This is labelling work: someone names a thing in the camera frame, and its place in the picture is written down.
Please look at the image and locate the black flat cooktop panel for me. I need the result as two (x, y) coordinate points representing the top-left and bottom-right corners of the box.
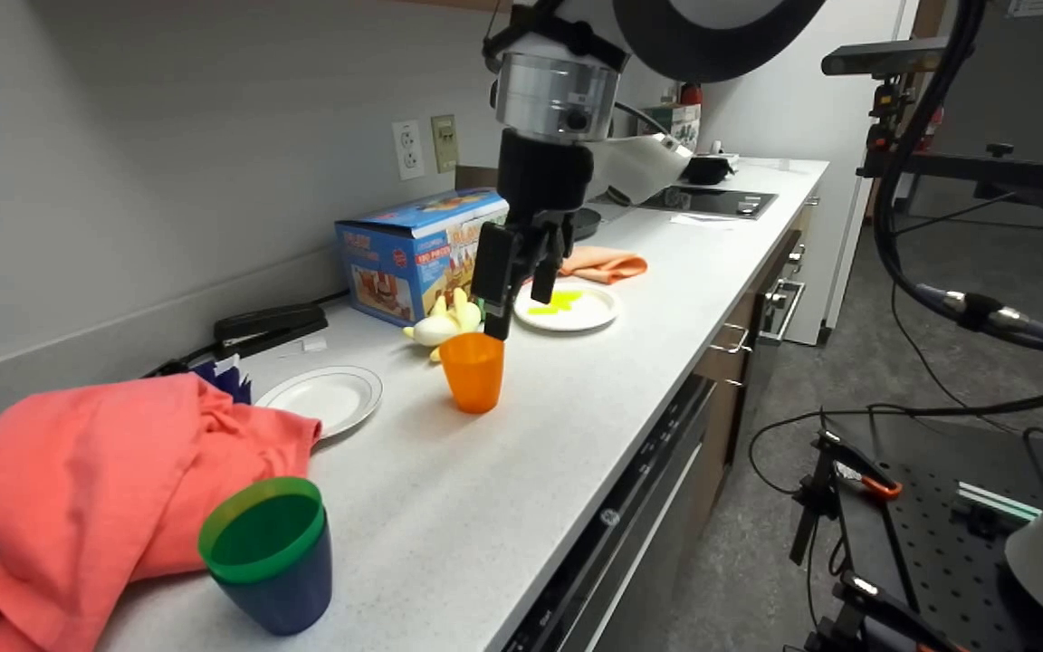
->
(645, 182), (782, 224)

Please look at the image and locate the orange black bar clamp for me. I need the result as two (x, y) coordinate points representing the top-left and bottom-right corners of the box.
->
(805, 573), (948, 652)
(785, 429), (914, 573)

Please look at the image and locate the black perforated breadboard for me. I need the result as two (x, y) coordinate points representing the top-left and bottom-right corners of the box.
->
(832, 413), (1043, 652)

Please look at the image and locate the orange plastic cup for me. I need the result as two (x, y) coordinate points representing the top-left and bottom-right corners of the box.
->
(436, 328), (511, 415)

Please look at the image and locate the large white plate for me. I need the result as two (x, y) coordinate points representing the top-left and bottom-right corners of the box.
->
(511, 276), (623, 336)

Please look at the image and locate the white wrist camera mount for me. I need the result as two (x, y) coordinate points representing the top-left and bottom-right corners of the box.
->
(595, 127), (698, 206)

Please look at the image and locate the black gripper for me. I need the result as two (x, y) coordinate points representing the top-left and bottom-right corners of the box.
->
(466, 127), (601, 345)

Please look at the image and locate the white wall outlet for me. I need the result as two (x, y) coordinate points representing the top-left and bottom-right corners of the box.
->
(390, 116), (426, 182)

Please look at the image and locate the blue play food box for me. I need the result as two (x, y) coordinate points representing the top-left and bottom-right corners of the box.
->
(332, 183), (513, 328)

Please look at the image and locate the black stapler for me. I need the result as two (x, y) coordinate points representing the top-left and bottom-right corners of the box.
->
(209, 301), (332, 361)

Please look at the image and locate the green plastic cup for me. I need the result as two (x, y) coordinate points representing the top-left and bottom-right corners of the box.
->
(196, 473), (332, 589)

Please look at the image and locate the black bowl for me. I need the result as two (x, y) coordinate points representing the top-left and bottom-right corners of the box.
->
(677, 147), (744, 188)

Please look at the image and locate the red white bottle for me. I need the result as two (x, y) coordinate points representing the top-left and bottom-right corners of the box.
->
(672, 80), (711, 147)

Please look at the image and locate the yellow banana plush toy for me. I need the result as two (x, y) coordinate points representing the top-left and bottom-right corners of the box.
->
(402, 287), (484, 367)

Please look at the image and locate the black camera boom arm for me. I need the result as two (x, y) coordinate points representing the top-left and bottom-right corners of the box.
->
(857, 68), (1043, 238)

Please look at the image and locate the black dishwasher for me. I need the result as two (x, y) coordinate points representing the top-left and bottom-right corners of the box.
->
(501, 371), (716, 652)

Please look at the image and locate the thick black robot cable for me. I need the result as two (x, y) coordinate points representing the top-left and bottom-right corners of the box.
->
(864, 0), (1043, 361)

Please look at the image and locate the black stereo camera bar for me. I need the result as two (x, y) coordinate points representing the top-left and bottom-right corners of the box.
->
(817, 34), (951, 84)

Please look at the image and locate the light orange cloth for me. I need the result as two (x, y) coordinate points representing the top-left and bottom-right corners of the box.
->
(553, 241), (652, 288)

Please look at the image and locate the wooden base cabinet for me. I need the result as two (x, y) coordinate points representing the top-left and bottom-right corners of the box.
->
(697, 222), (814, 509)

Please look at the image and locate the coral red cloth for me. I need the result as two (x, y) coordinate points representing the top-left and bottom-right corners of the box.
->
(0, 372), (325, 652)

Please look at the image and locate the dark blue pouch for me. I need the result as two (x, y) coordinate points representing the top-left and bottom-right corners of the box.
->
(187, 356), (257, 410)

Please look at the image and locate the beige wall switch plate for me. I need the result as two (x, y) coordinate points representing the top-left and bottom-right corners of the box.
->
(426, 111), (464, 179)

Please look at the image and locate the small white plate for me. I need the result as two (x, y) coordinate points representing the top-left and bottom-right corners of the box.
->
(252, 361), (388, 445)

